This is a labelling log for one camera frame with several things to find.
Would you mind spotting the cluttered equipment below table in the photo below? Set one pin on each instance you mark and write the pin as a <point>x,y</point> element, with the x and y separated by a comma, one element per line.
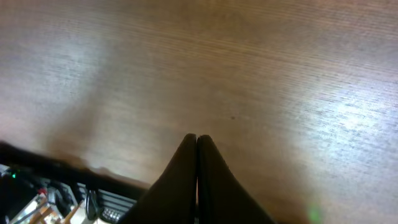
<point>62,195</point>

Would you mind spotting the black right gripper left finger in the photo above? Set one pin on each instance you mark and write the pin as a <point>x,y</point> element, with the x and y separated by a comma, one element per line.
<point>172,198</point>

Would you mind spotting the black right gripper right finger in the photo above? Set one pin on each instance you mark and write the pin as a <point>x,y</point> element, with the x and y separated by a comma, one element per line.
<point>221,198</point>

